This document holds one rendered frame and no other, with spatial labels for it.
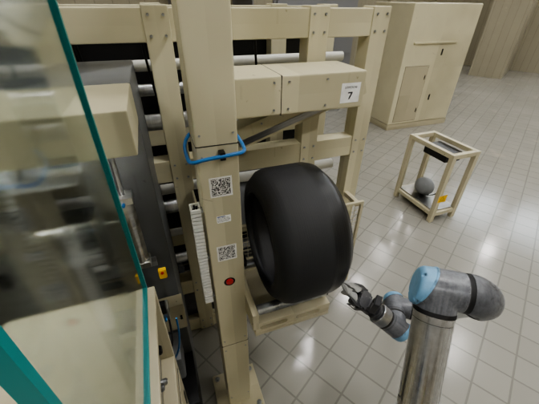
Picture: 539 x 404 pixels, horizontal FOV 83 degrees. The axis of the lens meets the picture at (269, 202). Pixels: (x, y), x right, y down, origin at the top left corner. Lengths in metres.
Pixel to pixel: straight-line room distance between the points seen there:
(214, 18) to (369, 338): 2.20
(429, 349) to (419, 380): 0.10
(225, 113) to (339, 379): 1.85
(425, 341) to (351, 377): 1.32
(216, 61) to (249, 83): 0.33
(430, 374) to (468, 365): 1.58
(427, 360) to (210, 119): 0.91
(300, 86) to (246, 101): 0.22
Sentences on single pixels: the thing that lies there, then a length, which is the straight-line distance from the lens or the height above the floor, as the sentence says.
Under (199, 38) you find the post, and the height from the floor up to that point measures 1.94.
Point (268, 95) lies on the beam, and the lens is 1.22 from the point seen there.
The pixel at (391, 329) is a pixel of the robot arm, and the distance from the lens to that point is 1.47.
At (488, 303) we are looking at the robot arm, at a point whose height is 1.34.
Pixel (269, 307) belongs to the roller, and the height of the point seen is 0.92.
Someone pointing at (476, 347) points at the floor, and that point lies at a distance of 2.78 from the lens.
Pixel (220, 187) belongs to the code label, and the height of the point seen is 1.51.
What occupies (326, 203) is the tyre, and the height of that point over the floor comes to 1.42.
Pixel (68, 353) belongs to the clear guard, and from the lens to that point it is 0.43.
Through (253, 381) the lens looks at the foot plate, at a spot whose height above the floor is 0.01.
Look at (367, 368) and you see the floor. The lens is 2.38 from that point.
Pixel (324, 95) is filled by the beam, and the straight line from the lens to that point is 1.32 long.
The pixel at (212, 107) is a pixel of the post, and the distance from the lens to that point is 0.90.
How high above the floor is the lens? 2.02
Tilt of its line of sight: 34 degrees down
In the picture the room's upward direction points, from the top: 1 degrees clockwise
